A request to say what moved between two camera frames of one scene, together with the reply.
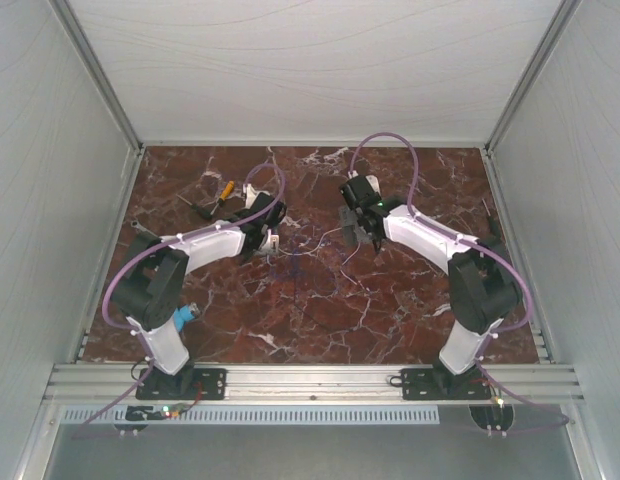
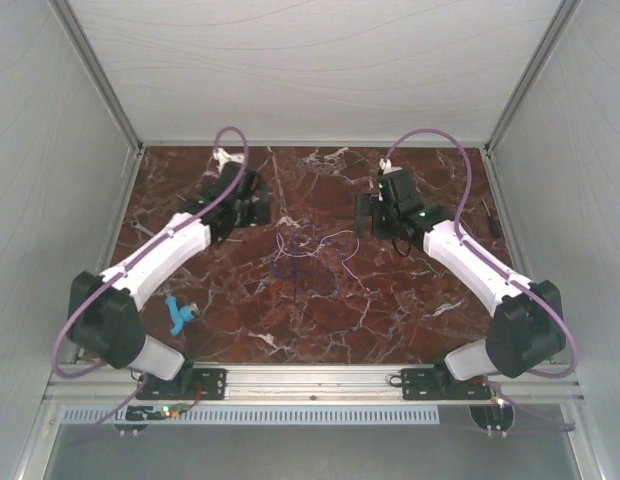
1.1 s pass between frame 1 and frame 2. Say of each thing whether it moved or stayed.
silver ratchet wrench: stayed
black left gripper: moved
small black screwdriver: stayed
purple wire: moved
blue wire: moved
